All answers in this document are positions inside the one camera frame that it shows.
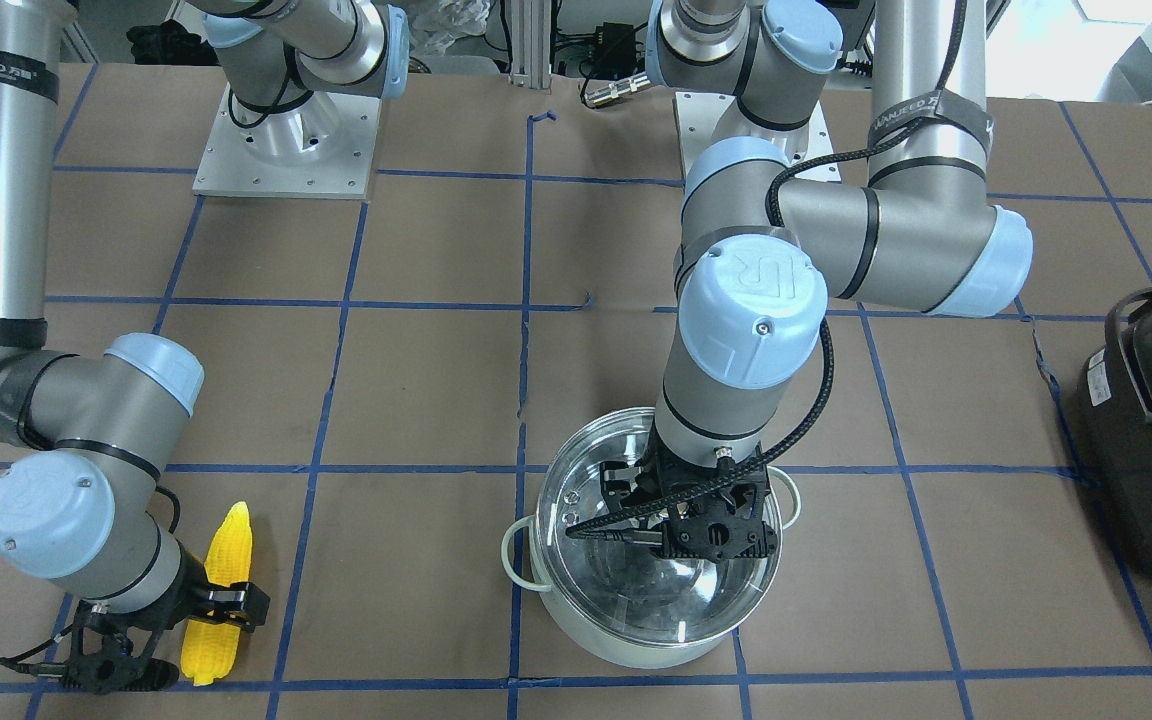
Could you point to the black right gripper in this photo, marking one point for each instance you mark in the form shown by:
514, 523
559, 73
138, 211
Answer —
186, 590

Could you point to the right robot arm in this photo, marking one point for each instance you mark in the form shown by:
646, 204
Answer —
100, 431

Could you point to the pale green electric pot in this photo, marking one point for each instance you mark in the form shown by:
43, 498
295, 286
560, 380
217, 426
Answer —
619, 601

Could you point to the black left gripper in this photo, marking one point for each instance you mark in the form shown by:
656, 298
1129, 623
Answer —
619, 484

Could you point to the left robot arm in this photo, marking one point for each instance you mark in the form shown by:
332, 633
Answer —
767, 241

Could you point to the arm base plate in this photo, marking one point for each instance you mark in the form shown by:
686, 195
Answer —
704, 119
322, 150

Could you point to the glass pot lid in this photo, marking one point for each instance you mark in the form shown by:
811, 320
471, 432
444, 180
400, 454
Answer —
625, 436

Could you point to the aluminium frame post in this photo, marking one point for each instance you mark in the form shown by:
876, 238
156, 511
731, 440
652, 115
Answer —
530, 42

